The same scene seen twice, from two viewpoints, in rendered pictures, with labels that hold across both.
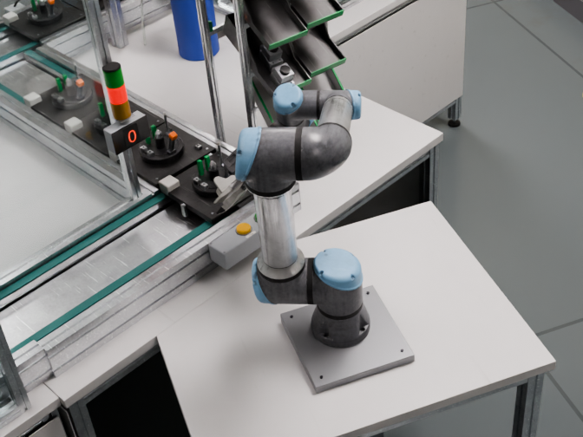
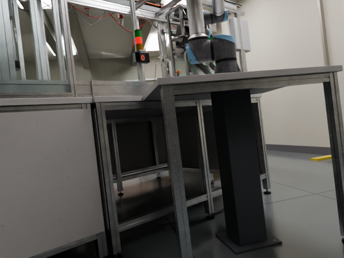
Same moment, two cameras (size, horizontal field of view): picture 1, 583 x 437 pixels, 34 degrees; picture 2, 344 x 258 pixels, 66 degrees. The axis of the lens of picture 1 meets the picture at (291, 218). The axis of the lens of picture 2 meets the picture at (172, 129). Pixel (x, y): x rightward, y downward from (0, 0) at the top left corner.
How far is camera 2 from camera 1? 206 cm
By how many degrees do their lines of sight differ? 39
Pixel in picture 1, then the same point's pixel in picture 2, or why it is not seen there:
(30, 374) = (82, 90)
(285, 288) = (200, 43)
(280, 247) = (197, 18)
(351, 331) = (233, 67)
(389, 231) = not seen: hidden behind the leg
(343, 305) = (228, 50)
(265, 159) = not seen: outside the picture
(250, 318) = not seen: hidden behind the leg
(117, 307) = (127, 83)
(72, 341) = (104, 86)
